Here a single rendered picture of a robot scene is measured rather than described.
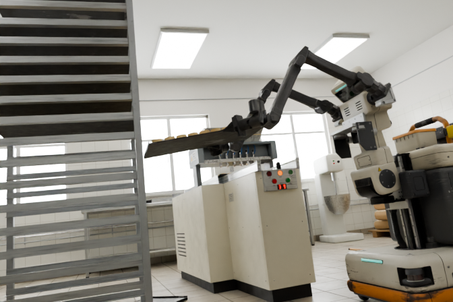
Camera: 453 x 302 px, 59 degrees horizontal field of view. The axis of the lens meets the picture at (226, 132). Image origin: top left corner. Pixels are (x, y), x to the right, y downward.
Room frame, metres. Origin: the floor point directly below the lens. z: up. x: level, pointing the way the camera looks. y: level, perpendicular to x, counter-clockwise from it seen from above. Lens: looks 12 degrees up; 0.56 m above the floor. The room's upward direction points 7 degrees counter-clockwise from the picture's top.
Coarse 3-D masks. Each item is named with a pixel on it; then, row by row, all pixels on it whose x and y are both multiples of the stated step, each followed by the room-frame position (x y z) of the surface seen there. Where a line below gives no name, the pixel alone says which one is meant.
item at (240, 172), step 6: (258, 162) 2.65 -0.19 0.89; (246, 168) 2.83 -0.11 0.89; (252, 168) 2.73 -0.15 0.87; (258, 168) 2.65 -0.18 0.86; (228, 174) 3.21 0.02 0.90; (234, 174) 3.08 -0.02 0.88; (240, 174) 2.96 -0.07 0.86; (246, 174) 2.84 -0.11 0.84; (222, 180) 3.36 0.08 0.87; (228, 180) 3.23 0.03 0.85
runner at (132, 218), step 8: (112, 216) 1.70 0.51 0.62; (120, 216) 1.71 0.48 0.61; (128, 216) 1.72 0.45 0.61; (136, 216) 1.73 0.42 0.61; (40, 224) 1.63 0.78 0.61; (48, 224) 1.63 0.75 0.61; (56, 224) 1.64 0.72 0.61; (64, 224) 1.65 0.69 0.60; (72, 224) 1.66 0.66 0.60; (80, 224) 1.67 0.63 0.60; (88, 224) 1.68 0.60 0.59; (96, 224) 1.68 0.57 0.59; (104, 224) 1.72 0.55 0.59; (0, 232) 1.59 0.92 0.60; (8, 232) 1.59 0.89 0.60; (16, 232) 1.60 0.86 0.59; (24, 232) 1.61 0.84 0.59; (32, 232) 1.62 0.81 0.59
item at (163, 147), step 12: (216, 132) 1.86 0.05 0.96; (228, 132) 1.93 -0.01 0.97; (252, 132) 2.10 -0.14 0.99; (156, 144) 1.81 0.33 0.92; (168, 144) 1.88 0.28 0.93; (180, 144) 1.96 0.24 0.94; (192, 144) 2.04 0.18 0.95; (204, 144) 2.13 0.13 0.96; (216, 144) 2.23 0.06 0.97; (144, 156) 2.08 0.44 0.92
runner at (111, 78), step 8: (0, 80) 1.58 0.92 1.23; (8, 80) 1.59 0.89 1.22; (16, 80) 1.60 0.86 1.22; (24, 80) 1.61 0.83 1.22; (32, 80) 1.62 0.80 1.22; (40, 80) 1.63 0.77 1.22; (48, 80) 1.64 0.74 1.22; (56, 80) 1.64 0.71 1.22; (64, 80) 1.65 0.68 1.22; (72, 80) 1.66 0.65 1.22; (80, 80) 1.67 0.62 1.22; (88, 80) 1.68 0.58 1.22; (96, 80) 1.69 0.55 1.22; (104, 80) 1.70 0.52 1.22; (112, 80) 1.71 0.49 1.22; (120, 80) 1.72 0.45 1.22; (128, 80) 1.73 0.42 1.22
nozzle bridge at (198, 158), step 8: (248, 144) 3.44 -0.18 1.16; (256, 144) 3.48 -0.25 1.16; (264, 144) 3.53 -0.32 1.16; (272, 144) 3.49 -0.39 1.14; (192, 152) 3.42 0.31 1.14; (200, 152) 3.27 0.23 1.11; (208, 152) 3.38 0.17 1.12; (224, 152) 3.43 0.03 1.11; (256, 152) 3.52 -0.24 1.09; (264, 152) 3.55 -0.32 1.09; (272, 152) 3.48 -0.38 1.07; (192, 160) 3.44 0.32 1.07; (200, 160) 3.26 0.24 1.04; (208, 160) 3.32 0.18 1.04; (216, 160) 3.35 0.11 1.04; (224, 160) 3.37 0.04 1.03; (232, 160) 3.39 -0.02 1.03; (240, 160) 3.42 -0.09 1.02; (248, 160) 3.46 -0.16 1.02; (264, 160) 3.58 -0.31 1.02; (272, 160) 3.60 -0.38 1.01; (192, 168) 3.52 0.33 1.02; (200, 168) 3.59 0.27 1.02; (200, 176) 3.37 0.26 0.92; (200, 184) 3.37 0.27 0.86
